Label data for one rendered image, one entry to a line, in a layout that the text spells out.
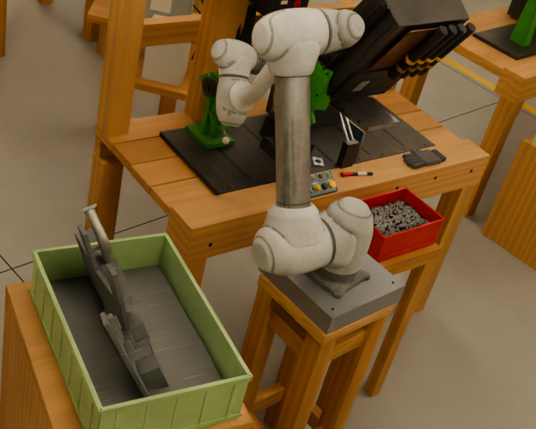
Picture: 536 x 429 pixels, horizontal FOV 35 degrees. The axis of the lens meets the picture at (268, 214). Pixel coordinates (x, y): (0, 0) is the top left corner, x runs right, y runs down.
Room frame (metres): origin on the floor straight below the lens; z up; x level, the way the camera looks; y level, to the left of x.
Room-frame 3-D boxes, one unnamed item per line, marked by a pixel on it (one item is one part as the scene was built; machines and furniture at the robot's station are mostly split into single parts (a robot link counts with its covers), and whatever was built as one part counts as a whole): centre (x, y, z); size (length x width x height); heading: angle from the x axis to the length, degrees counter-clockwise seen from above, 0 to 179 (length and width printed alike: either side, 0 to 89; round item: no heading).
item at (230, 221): (2.81, -0.26, 0.82); 1.50 x 0.14 x 0.15; 134
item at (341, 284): (2.20, -0.26, 0.95); 0.22 x 0.18 x 0.06; 147
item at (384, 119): (3.00, -0.19, 1.11); 0.39 x 0.16 x 0.03; 44
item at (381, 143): (3.01, -0.07, 0.89); 1.10 x 0.42 x 0.02; 134
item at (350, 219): (2.17, -0.24, 1.08); 0.18 x 0.16 x 0.22; 131
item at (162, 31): (3.28, 0.19, 1.23); 1.30 x 0.05 x 0.09; 134
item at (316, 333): (2.18, -0.25, 0.83); 0.32 x 0.32 x 0.04; 48
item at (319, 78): (2.92, -0.06, 1.17); 0.13 x 0.12 x 0.20; 134
